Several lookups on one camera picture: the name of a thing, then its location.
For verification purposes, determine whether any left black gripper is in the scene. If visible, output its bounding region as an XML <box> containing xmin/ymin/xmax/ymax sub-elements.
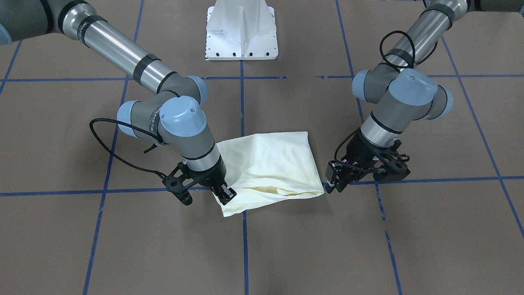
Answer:
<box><xmin>324</xmin><ymin>129</ymin><xmax>382</xmax><ymax>194</ymax></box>

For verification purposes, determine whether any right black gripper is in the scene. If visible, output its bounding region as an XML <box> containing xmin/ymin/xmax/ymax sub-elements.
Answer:
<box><xmin>189</xmin><ymin>158</ymin><xmax>237</xmax><ymax>205</ymax></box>

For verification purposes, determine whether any cream long-sleeve cat shirt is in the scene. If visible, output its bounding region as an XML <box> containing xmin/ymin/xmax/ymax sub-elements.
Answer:
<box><xmin>217</xmin><ymin>132</ymin><xmax>324</xmax><ymax>217</ymax></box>

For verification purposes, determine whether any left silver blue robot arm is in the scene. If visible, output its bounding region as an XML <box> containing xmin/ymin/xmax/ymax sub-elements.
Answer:
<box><xmin>325</xmin><ymin>0</ymin><xmax>523</xmax><ymax>193</ymax></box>

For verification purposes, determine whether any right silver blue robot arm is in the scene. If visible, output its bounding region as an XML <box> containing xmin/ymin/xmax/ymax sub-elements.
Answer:
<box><xmin>1</xmin><ymin>0</ymin><xmax>236</xmax><ymax>206</ymax></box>

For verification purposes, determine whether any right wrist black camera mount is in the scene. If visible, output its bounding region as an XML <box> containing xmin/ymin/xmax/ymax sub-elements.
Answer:
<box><xmin>162</xmin><ymin>162</ymin><xmax>195</xmax><ymax>206</ymax></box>

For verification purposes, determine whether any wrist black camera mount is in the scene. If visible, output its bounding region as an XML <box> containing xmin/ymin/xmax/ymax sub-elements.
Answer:
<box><xmin>162</xmin><ymin>162</ymin><xmax>195</xmax><ymax>206</ymax></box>
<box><xmin>372</xmin><ymin>139</ymin><xmax>410</xmax><ymax>183</ymax></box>

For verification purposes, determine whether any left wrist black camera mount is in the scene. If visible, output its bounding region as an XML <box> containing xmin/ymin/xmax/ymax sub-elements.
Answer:
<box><xmin>372</xmin><ymin>139</ymin><xmax>410</xmax><ymax>183</ymax></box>

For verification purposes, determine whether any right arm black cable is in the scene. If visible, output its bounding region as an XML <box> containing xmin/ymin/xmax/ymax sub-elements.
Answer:
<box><xmin>89</xmin><ymin>118</ymin><xmax>168</xmax><ymax>179</ymax></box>

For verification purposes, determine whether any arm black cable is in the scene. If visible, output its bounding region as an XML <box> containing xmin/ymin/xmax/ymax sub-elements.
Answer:
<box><xmin>334</xmin><ymin>31</ymin><xmax>438</xmax><ymax>164</ymax></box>
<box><xmin>89</xmin><ymin>118</ymin><xmax>168</xmax><ymax>179</ymax></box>

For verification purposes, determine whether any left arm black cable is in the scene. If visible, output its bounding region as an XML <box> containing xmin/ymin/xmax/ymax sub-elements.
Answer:
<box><xmin>334</xmin><ymin>31</ymin><xmax>438</xmax><ymax>164</ymax></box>

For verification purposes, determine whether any white central pedestal column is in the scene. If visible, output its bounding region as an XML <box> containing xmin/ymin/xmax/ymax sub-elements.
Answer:
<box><xmin>205</xmin><ymin>0</ymin><xmax>279</xmax><ymax>61</ymax></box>

